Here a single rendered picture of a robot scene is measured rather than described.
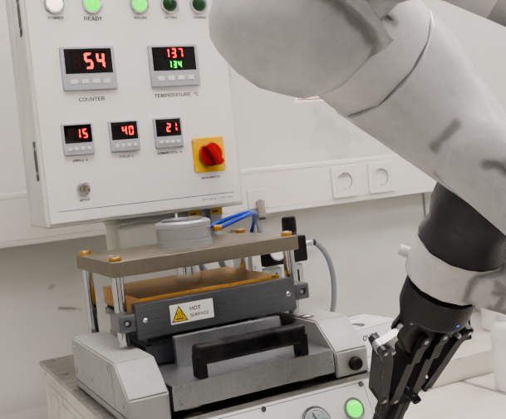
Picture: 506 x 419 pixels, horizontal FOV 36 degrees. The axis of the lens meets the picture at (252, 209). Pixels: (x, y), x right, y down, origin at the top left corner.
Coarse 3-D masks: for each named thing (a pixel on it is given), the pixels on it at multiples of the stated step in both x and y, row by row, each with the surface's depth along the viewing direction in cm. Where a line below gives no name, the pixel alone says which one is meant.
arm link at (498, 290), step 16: (416, 240) 76; (416, 256) 76; (432, 256) 74; (416, 272) 76; (432, 272) 74; (448, 272) 73; (464, 272) 73; (480, 272) 73; (496, 272) 74; (432, 288) 75; (448, 288) 74; (464, 288) 74; (480, 288) 74; (496, 288) 73; (464, 304) 75; (480, 304) 75; (496, 304) 74
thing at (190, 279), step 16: (176, 272) 109; (192, 272) 108; (208, 272) 117; (224, 272) 115; (240, 272) 114; (256, 272) 112; (128, 288) 108; (144, 288) 106; (160, 288) 105; (176, 288) 103; (192, 288) 102; (208, 288) 102; (112, 304) 109; (128, 304) 102
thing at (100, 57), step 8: (72, 56) 115; (80, 56) 115; (88, 56) 116; (96, 56) 116; (104, 56) 117; (72, 64) 115; (80, 64) 115; (88, 64) 116; (96, 64) 116; (104, 64) 117
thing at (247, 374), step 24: (192, 336) 97; (216, 336) 98; (240, 360) 97; (264, 360) 96; (288, 360) 95; (312, 360) 97; (168, 384) 89; (192, 384) 89; (216, 384) 91; (240, 384) 92; (264, 384) 94; (192, 408) 92
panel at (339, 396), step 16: (352, 384) 99; (288, 400) 95; (304, 400) 95; (320, 400) 96; (336, 400) 97; (368, 400) 99; (224, 416) 91; (240, 416) 91; (256, 416) 92; (272, 416) 93; (288, 416) 94; (336, 416) 96; (368, 416) 98
